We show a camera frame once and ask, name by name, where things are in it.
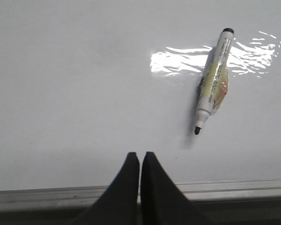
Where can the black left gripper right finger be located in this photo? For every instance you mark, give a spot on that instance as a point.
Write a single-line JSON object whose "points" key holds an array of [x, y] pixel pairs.
{"points": [[162, 203]]}

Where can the white whiteboard with aluminium frame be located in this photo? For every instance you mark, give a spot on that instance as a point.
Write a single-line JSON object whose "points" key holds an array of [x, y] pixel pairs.
{"points": [[84, 82]]}

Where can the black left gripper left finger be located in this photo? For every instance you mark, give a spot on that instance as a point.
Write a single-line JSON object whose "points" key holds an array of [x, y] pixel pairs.
{"points": [[118, 204]]}

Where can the white marker with black tip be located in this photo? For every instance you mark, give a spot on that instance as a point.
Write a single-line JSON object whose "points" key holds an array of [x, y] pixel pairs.
{"points": [[215, 79]]}

